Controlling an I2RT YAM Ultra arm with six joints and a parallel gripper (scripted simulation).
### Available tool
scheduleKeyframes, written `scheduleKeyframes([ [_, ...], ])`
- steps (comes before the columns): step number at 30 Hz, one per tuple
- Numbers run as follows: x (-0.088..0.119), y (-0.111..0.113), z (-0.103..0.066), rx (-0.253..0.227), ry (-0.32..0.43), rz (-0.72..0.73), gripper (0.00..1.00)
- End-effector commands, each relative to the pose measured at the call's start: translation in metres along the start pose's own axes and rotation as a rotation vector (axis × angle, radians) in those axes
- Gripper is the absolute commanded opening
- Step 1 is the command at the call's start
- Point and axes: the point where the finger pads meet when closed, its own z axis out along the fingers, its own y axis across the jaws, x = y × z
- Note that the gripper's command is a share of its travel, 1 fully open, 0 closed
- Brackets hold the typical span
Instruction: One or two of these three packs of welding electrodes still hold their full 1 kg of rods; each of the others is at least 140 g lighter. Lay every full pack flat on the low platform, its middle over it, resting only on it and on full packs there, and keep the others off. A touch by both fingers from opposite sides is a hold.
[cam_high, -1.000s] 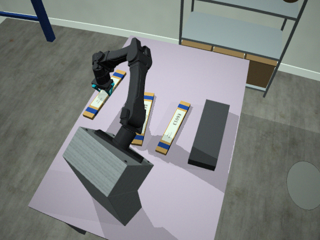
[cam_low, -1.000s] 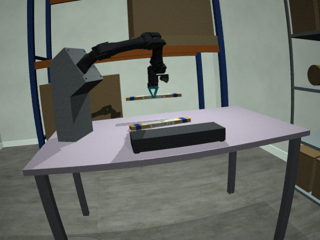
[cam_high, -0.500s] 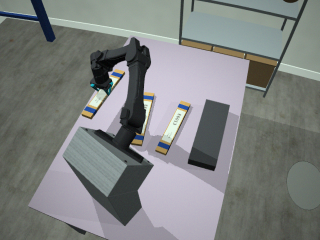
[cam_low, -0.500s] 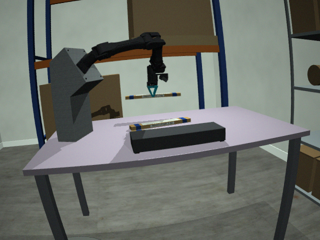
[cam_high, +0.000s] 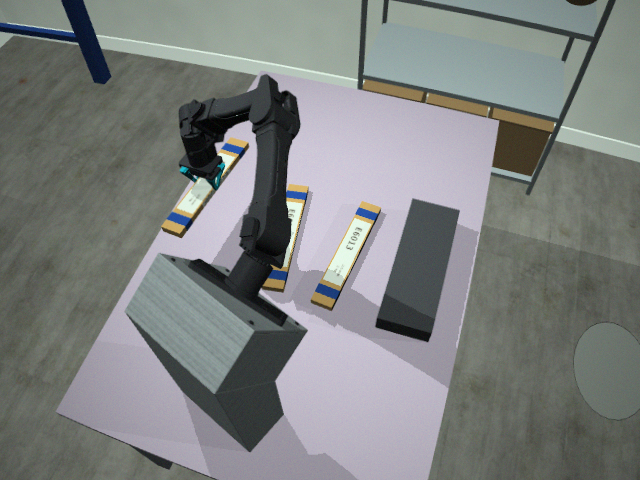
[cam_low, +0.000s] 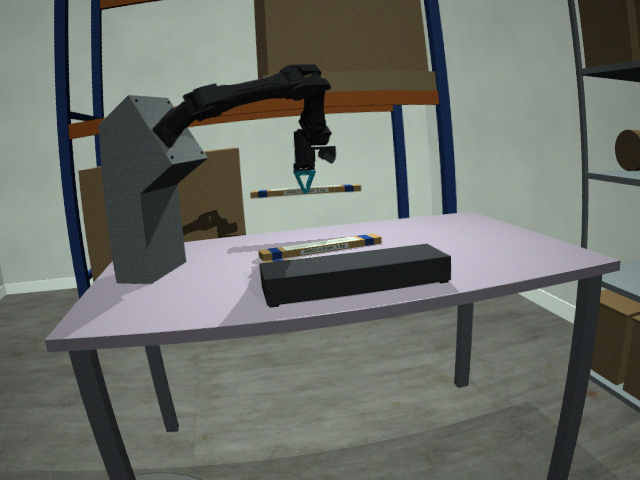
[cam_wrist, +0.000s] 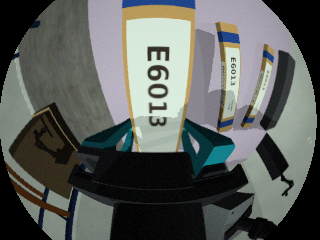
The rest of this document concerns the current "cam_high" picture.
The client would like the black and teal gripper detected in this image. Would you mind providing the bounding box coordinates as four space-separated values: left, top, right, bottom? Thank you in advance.
178 142 225 191

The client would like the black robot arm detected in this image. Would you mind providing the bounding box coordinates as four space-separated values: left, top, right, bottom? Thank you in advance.
178 74 301 327

